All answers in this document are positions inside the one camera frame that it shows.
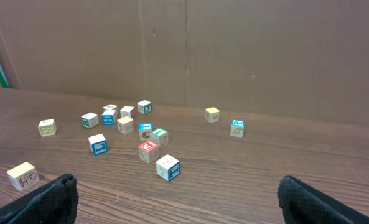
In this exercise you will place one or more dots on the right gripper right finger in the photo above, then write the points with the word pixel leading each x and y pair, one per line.
pixel 303 204

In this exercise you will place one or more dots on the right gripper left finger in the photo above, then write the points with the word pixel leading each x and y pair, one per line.
pixel 54 202

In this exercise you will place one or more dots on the white block blue side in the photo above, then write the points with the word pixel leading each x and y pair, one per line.
pixel 98 144

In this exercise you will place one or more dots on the elephant block green side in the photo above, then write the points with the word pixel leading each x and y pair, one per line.
pixel 89 120

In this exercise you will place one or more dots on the bee block blue side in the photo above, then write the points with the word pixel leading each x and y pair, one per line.
pixel 109 117

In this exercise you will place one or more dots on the white block yellow side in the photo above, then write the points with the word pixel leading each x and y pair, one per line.
pixel 47 127

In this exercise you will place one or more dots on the blue top block far right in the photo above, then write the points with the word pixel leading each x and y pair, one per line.
pixel 237 128

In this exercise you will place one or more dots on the yellow top block centre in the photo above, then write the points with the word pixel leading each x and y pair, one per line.
pixel 125 125

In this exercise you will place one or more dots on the red top block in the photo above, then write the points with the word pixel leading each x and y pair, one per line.
pixel 148 151

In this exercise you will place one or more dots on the white number four block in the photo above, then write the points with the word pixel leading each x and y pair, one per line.
pixel 128 111

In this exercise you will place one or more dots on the blue top block centre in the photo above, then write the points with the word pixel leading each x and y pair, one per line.
pixel 145 130

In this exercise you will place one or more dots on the white number seven block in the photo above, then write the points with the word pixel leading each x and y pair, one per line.
pixel 168 167

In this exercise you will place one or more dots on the teal top block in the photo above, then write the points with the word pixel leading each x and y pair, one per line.
pixel 160 136

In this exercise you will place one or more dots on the white block top centre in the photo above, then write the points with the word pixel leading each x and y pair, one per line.
pixel 144 107

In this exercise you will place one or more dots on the cardboard backdrop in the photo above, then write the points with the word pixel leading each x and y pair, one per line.
pixel 306 59

